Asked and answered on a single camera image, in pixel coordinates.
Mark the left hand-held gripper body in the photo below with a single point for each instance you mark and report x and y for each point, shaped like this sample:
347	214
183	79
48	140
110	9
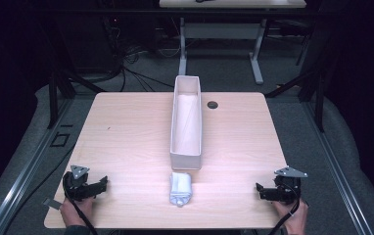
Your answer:
76	186

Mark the small white plastic object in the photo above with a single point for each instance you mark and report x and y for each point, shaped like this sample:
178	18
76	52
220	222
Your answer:
180	188

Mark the white desk with metal legs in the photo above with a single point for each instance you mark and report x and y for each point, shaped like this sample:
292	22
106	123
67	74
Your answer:
227	29

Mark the black metal stand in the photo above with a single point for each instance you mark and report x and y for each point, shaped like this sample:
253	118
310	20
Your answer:
319	98
53	98

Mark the aluminium floor rail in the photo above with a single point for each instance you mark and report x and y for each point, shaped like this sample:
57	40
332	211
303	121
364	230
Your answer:
28	169
338	169

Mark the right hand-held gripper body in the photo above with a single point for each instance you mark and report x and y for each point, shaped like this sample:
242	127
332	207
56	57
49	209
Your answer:
286	187

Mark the long white fabric storage box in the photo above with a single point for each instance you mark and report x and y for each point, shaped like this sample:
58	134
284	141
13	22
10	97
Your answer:
186	130

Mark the small grey flat tag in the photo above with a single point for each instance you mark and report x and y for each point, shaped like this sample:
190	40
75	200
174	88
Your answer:
52	203

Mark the person's left hand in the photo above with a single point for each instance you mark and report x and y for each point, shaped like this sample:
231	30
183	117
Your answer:
74	211

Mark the person's right hand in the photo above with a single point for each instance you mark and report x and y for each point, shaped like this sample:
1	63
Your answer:
294	218

